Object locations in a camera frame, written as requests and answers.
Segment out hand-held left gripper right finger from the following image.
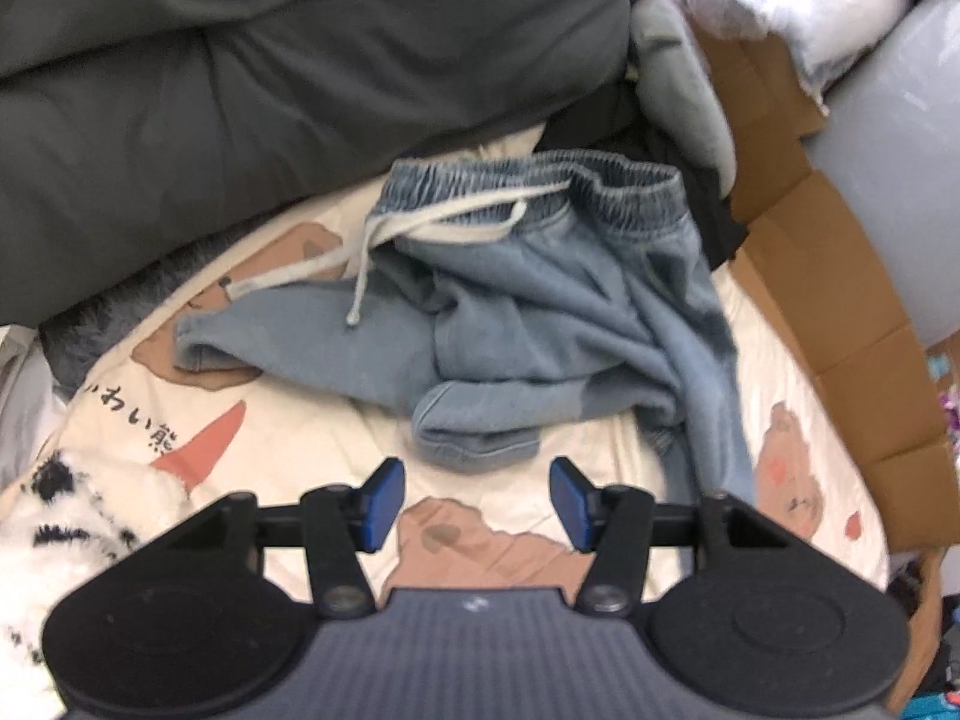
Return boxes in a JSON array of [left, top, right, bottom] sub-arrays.
[[550, 457, 807, 616]]

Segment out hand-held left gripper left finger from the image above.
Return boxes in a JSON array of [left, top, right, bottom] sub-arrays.
[[161, 457, 407, 620]]

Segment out blue denim pants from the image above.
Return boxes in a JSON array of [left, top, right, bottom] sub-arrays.
[[174, 150, 755, 503]]

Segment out cream bear print blanket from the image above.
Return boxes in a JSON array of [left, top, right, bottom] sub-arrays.
[[0, 127, 893, 720]]

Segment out white fluffy spotted blanket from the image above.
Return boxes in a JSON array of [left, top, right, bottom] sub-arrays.
[[0, 446, 185, 720]]

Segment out black garment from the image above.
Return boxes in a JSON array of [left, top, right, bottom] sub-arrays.
[[536, 79, 751, 271]]

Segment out grey fuzzy blanket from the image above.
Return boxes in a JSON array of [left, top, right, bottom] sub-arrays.
[[37, 232, 248, 398]]

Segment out brown cardboard sheet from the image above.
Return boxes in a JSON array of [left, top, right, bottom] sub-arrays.
[[686, 11, 960, 713]]

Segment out purple and white packet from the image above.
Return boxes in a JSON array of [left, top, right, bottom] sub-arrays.
[[928, 349, 960, 458]]

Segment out grey neck pillow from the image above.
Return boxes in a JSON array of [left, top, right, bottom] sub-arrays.
[[628, 0, 737, 196]]

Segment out dark grey duvet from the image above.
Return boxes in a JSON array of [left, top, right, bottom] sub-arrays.
[[0, 0, 650, 327]]

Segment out grey upright mattress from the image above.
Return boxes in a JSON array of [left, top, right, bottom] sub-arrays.
[[799, 0, 960, 350]]

